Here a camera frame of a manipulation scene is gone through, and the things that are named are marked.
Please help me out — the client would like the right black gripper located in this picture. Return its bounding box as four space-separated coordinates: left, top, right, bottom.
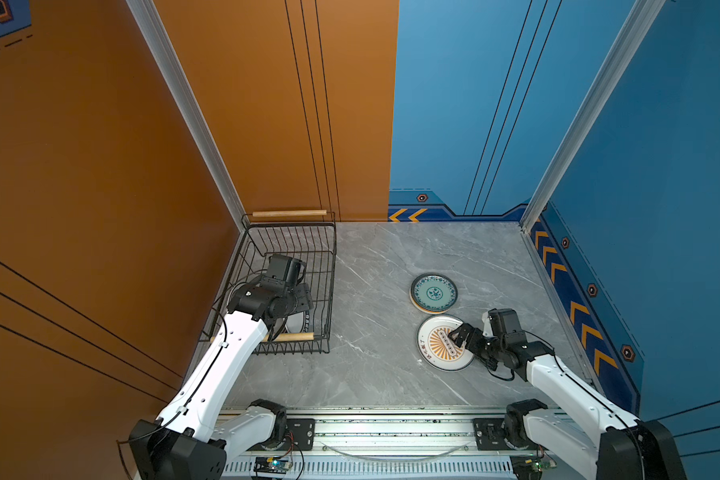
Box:
448 323 506 369

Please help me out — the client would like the white patterned plate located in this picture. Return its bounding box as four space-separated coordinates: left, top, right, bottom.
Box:
285 312 309 334
416 315 474 372

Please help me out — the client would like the grey green plate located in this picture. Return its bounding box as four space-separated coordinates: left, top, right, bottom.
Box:
409 273 458 313

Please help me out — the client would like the black wire dish rack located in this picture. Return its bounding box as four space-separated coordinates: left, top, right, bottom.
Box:
202 210 337 355

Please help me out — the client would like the orange plate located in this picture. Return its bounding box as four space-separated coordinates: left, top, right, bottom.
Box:
410 297 442 315

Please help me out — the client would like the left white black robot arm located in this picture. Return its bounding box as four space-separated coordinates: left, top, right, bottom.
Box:
117 254 312 479

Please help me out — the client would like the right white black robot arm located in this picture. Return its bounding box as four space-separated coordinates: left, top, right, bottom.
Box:
447 309 687 479

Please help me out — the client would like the right circuit board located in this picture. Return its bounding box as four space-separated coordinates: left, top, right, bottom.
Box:
511 457 557 480

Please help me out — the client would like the circuit board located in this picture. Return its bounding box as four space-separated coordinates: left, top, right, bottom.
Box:
252 457 293 479
511 457 557 480

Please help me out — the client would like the left circuit board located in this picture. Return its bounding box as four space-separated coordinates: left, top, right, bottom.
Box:
252 457 293 479

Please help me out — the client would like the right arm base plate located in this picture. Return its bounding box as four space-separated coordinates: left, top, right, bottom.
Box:
472 417 543 451

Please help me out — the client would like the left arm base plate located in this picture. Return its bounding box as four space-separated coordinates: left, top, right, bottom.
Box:
249 418 316 452

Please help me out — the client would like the aluminium mounting rail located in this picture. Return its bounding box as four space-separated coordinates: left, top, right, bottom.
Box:
133 406 664 480

